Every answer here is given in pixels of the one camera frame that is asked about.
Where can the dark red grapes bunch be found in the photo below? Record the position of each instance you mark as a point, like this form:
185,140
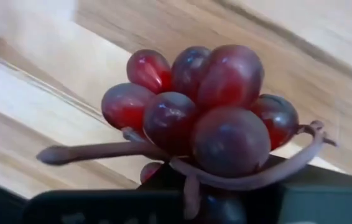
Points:
225,77

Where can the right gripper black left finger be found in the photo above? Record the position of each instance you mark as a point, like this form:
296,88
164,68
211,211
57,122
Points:
101,208

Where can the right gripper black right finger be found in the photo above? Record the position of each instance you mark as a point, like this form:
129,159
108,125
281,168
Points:
319,202

